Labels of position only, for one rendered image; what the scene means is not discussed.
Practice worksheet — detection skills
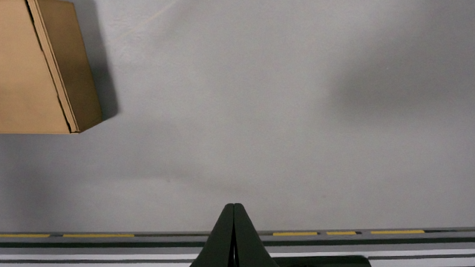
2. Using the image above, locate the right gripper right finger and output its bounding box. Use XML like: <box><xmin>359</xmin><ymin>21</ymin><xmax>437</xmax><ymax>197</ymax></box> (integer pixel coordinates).
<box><xmin>234</xmin><ymin>203</ymin><xmax>279</xmax><ymax>267</ymax></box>

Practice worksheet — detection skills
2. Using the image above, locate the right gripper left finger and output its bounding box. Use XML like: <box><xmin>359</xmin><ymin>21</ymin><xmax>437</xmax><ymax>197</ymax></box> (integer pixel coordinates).
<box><xmin>189</xmin><ymin>203</ymin><xmax>235</xmax><ymax>267</ymax></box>

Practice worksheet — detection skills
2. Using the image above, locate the brown cardboard box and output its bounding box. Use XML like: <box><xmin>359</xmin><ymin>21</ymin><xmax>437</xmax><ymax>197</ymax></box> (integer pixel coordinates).
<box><xmin>0</xmin><ymin>0</ymin><xmax>103</xmax><ymax>134</ymax></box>

